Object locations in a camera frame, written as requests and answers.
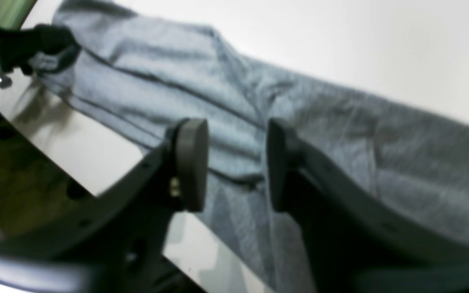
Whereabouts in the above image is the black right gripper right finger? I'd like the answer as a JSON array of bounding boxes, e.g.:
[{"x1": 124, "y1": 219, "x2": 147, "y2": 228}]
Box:
[{"x1": 266, "y1": 118, "x2": 469, "y2": 293}]

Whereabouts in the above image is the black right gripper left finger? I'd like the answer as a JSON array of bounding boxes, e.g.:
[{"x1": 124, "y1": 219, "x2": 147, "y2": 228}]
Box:
[{"x1": 0, "y1": 118, "x2": 209, "y2": 293}]

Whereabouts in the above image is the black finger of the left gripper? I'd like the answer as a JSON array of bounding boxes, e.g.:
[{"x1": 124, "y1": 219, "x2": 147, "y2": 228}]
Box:
[{"x1": 0, "y1": 24, "x2": 81, "y2": 75}]

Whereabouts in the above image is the grey t-shirt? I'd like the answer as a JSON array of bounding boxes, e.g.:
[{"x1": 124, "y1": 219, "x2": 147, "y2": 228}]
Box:
[{"x1": 30, "y1": 0, "x2": 469, "y2": 293}]

